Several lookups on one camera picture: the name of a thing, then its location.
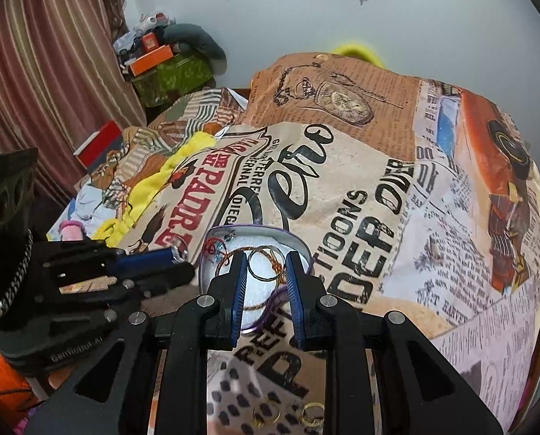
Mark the gold hoop earring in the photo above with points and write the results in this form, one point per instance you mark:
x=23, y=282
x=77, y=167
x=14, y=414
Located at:
x=264, y=414
x=312, y=412

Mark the small gold bangle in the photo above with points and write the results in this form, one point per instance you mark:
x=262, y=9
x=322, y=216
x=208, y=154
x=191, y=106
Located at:
x=248, y=263

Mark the pink cup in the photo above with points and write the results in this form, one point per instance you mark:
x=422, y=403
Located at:
x=72, y=230

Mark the grey cushion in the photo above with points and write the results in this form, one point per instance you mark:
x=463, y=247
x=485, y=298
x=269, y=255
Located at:
x=197, y=38

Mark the striped pink curtain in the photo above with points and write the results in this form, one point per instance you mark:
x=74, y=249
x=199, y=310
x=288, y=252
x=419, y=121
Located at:
x=39, y=77

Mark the white oval jewelry tin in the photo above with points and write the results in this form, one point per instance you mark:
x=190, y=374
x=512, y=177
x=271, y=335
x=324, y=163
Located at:
x=266, y=297

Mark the long orange box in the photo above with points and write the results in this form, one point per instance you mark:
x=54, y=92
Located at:
x=151, y=60

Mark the orange bag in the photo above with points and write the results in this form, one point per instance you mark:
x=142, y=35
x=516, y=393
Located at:
x=0, y=374

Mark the yellow fleece cloth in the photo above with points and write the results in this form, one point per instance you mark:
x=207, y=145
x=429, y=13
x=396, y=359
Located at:
x=154, y=185

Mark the pale blue white cloth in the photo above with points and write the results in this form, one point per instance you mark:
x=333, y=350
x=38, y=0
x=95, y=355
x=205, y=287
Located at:
x=86, y=204

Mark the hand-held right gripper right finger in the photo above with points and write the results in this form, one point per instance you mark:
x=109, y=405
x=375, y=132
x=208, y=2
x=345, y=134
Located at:
x=297, y=301

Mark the newspaper printed blanket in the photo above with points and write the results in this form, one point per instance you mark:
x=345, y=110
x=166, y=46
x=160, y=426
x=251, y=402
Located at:
x=342, y=167

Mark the green patterned box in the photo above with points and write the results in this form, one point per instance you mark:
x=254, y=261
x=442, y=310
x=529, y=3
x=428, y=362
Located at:
x=170, y=77

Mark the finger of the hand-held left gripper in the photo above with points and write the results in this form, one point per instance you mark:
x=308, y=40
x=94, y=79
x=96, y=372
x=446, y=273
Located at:
x=145, y=261
x=165, y=277

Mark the purple thread tassel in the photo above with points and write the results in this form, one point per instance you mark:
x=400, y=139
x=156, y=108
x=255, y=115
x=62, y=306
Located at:
x=279, y=304

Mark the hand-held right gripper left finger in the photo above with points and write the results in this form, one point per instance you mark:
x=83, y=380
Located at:
x=236, y=291

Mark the red flat box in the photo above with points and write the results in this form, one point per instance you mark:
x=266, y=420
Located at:
x=98, y=145

